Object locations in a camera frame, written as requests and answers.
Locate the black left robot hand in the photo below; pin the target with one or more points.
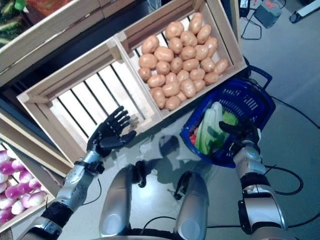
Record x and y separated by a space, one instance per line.
110 135

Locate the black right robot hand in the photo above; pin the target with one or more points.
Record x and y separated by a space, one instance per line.
247 132

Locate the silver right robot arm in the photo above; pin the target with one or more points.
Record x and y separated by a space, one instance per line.
250 162

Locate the blue plastic shopping basket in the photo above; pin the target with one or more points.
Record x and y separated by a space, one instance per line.
267 100

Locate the red pepper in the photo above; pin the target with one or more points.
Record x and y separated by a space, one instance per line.
192 139

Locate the wooden potato crate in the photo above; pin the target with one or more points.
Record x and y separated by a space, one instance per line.
236 68

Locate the silver left robot leg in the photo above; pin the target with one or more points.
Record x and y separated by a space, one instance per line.
117 200

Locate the silver robot leg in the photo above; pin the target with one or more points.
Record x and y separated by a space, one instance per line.
195 200
117 200

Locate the slatted wooden cabbage crate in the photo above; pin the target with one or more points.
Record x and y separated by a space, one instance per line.
62 72

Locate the wooden display stand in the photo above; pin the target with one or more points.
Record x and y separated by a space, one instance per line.
30 140

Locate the silver right robot leg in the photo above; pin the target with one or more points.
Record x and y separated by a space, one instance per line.
195 200

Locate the purple white onion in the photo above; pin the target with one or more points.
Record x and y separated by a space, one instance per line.
18 207
26 176
27 198
7 167
18 165
35 183
12 191

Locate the wooden onion crate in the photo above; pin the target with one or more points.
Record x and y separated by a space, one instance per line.
37 210

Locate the dark robot torso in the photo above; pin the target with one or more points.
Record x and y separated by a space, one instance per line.
150 235

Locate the wooden pumpkin crate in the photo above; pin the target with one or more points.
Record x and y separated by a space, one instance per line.
50 37

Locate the grey power supply box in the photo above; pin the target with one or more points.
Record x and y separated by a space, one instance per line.
268 13

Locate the small orange pumpkin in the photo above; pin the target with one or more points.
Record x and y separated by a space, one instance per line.
45 6

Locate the green striped pumpkin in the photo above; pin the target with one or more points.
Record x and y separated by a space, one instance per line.
10 25

